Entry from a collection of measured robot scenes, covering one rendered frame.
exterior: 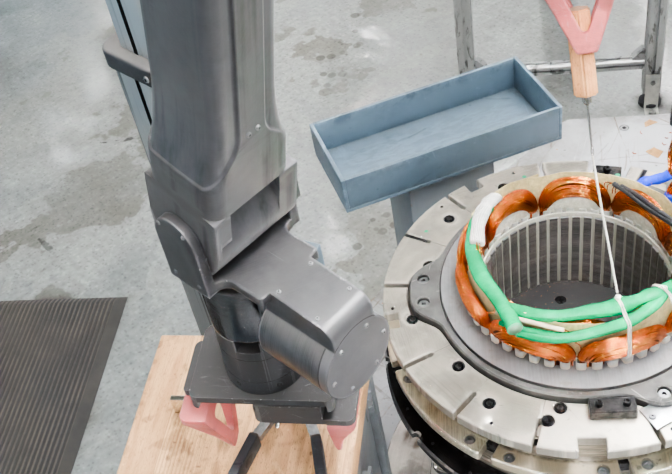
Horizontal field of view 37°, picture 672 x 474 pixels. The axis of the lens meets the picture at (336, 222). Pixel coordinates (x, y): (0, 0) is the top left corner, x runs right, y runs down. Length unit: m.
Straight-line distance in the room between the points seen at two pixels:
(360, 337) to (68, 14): 3.17
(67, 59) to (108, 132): 0.48
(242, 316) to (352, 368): 0.08
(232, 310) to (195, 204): 0.11
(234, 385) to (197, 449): 0.13
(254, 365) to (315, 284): 0.10
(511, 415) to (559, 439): 0.04
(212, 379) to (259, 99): 0.27
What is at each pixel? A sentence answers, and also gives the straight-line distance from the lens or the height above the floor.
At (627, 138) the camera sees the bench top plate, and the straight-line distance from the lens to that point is 1.49.
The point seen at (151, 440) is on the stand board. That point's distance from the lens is 0.85.
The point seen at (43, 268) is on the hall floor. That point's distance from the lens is 2.68.
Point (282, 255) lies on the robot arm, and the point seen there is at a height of 1.30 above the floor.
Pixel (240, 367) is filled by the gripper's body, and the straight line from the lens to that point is 0.68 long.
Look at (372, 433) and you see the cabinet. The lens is 0.95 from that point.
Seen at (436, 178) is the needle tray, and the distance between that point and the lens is 1.06.
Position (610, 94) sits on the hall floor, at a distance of 2.86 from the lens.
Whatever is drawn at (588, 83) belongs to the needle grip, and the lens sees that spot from 0.70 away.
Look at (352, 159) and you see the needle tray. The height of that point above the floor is 1.03.
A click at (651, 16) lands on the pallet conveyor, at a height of 0.29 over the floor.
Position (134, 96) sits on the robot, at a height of 1.12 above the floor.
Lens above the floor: 1.72
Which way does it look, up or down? 43 degrees down
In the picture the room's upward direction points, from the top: 12 degrees counter-clockwise
